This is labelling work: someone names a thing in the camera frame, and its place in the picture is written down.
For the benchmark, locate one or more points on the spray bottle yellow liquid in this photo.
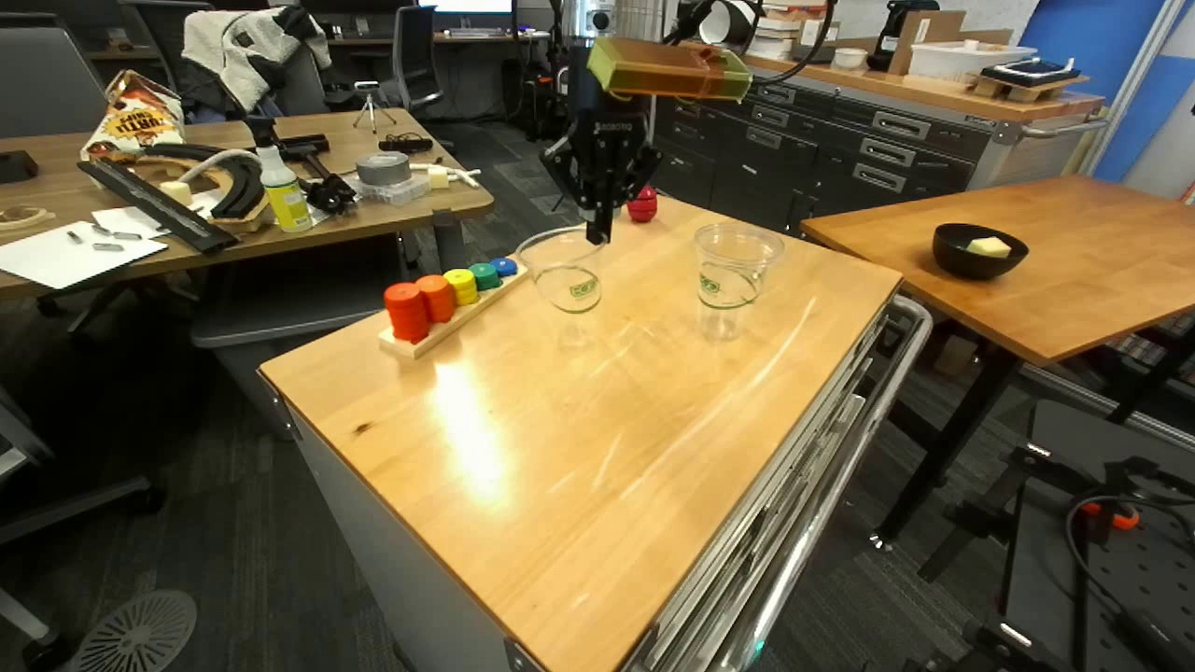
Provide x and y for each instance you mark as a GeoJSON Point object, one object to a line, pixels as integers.
{"type": "Point", "coordinates": [286, 207]}

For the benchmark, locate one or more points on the cardboard box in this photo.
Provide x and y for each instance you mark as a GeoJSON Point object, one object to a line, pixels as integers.
{"type": "Point", "coordinates": [937, 24]}

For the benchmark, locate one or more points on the snack chips bag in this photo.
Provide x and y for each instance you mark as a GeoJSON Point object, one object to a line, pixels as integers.
{"type": "Point", "coordinates": [134, 115]}

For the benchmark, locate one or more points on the black and white jacket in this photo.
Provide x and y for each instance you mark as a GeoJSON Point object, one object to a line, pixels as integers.
{"type": "Point", "coordinates": [245, 51]}

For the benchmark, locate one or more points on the wooden table black legs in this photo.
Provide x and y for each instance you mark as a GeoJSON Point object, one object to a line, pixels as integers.
{"type": "Point", "coordinates": [1122, 248]}

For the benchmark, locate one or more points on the pale yellow butter piece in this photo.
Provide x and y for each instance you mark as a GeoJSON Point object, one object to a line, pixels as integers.
{"type": "Point", "coordinates": [991, 248]}

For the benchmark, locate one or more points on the black tangled item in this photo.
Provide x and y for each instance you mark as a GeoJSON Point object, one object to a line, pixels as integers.
{"type": "Point", "coordinates": [329, 197]}

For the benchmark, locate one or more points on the round grey floor grille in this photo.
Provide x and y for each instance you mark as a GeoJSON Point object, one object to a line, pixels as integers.
{"type": "Point", "coordinates": [134, 634]}

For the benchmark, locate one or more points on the red cylinder block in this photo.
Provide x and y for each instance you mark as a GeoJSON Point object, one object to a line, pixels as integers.
{"type": "Point", "coordinates": [409, 314]}

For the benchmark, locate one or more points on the orange cylinder block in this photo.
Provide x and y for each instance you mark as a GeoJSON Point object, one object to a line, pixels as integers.
{"type": "Point", "coordinates": [437, 299]}

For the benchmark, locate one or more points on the wooden tray with tablet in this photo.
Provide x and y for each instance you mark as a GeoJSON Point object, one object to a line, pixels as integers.
{"type": "Point", "coordinates": [1030, 76]}

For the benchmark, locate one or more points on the colourful toy block stack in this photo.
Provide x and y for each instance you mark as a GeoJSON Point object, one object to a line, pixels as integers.
{"type": "Point", "coordinates": [431, 339]}

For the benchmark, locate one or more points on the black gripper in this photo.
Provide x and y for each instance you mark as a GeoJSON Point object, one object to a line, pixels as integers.
{"type": "Point", "coordinates": [610, 146]}

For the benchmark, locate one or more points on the black perforated board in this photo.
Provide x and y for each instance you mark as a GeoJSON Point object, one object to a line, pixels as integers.
{"type": "Point", "coordinates": [1106, 584]}

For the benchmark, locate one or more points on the clear plastic cup green logo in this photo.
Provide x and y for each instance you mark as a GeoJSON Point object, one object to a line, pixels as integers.
{"type": "Point", "coordinates": [732, 281]}
{"type": "Point", "coordinates": [567, 281]}

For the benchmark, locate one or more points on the blue wall panel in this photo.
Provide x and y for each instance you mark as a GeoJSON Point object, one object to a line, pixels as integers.
{"type": "Point", "coordinates": [1142, 116]}

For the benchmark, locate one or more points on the blue cylinder block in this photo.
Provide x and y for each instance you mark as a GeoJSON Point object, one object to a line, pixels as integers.
{"type": "Point", "coordinates": [506, 265]}

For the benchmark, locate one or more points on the wooden office desk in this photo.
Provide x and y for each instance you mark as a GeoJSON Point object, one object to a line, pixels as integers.
{"type": "Point", "coordinates": [414, 199]}

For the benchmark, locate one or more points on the grey metal tool cart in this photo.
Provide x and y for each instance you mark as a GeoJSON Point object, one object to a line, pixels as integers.
{"type": "Point", "coordinates": [374, 547]}

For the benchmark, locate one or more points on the green cylinder block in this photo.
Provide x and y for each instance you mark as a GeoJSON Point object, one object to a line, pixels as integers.
{"type": "Point", "coordinates": [487, 277]}

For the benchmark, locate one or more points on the black office chair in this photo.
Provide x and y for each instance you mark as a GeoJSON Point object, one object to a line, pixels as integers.
{"type": "Point", "coordinates": [418, 57]}

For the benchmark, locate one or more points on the white paper sheet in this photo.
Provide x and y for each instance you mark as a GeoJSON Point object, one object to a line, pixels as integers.
{"type": "Point", "coordinates": [63, 257]}

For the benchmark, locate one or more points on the grey tape roll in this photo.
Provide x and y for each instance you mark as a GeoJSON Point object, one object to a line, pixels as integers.
{"type": "Point", "coordinates": [383, 174]}

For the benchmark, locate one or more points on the grey drawer cabinet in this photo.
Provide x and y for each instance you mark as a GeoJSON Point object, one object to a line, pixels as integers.
{"type": "Point", "coordinates": [871, 155]}

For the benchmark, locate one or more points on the black bowl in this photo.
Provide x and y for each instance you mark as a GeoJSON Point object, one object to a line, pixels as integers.
{"type": "Point", "coordinates": [959, 260]}

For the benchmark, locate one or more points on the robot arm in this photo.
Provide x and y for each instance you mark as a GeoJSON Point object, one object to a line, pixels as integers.
{"type": "Point", "coordinates": [659, 70]}

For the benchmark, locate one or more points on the long black bar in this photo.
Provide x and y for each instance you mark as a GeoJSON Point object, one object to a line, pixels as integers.
{"type": "Point", "coordinates": [156, 207]}

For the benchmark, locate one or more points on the red toy apple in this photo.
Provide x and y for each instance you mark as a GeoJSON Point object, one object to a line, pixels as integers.
{"type": "Point", "coordinates": [644, 207]}

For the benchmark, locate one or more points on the yellow cylinder block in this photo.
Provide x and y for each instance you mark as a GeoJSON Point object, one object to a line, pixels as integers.
{"type": "Point", "coordinates": [462, 285]}

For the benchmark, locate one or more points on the grey upholstered chair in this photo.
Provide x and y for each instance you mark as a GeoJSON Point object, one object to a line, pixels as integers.
{"type": "Point", "coordinates": [49, 81]}

